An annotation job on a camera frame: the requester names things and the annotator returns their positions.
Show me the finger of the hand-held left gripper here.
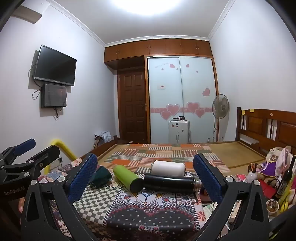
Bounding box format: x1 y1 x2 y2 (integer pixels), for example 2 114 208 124
0 138 36 166
21 145 60 179

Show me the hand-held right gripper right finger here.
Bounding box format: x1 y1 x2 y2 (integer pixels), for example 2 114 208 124
193 153 277 241

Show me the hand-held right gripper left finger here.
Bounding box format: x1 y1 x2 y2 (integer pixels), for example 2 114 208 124
20 153 99 241

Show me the dark green cup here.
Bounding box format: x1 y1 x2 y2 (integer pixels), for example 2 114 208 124
89 165 113 189

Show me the yellow padded tube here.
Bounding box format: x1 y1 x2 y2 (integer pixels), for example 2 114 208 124
45 138 76 173

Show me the bamboo bed mat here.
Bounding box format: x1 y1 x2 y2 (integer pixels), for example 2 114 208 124
97 140 266 177

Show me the white cylindrical bottle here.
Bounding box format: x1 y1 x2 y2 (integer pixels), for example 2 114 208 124
151 160 186 177

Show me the black thermos flask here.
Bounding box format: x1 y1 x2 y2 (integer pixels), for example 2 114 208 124
143 174 203 193

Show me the clear plastic bottle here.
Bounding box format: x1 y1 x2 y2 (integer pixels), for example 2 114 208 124
246 169 257 184

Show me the green cylindrical bottle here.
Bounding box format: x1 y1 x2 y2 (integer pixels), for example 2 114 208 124
113 165 144 193

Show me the pile of clothes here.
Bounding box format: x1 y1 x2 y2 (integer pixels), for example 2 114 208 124
93 131 114 149

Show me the striped patchwork blanket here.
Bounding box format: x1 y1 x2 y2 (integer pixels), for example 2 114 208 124
104 144 232 175

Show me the small white cabinet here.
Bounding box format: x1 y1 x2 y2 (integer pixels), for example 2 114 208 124
168 120 191 145

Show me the plush toy in purple dress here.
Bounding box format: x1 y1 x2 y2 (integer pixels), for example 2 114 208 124
251 148 292 184

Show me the red box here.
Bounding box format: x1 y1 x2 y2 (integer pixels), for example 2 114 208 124
263 183 278 200

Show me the printed patchwork cloth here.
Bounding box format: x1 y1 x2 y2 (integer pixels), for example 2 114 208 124
38 158 208 241

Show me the small bowl of snacks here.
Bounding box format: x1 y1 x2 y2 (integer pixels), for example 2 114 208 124
266 199 280 217

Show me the standing electric fan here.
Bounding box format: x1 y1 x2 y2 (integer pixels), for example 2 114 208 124
212 94 230 142

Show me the dark glass bottle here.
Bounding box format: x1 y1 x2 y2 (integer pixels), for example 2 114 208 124
276 155 296 201

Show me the brown wooden door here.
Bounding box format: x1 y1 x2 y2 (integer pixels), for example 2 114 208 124
118 70 148 143

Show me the frosted sliding wardrobe door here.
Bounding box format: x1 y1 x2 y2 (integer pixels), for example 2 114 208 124
147 57 184 144
179 56 217 142

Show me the wooden wardrobe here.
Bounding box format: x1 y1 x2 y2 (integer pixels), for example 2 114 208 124
104 38 220 144

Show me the ceiling light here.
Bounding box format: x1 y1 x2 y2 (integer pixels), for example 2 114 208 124
108 0 186 17

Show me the black television cable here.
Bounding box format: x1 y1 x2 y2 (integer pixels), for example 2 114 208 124
28 62 47 99

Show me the small black wall screen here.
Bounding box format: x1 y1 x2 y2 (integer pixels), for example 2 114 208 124
41 83 68 108

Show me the wooden bed frame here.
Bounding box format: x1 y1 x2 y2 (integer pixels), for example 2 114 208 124
80 107 296 163

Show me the wall-mounted black television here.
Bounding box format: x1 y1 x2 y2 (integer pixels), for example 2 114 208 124
32 45 77 87

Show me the wall air conditioner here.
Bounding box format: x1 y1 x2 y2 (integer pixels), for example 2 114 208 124
11 6 42 24

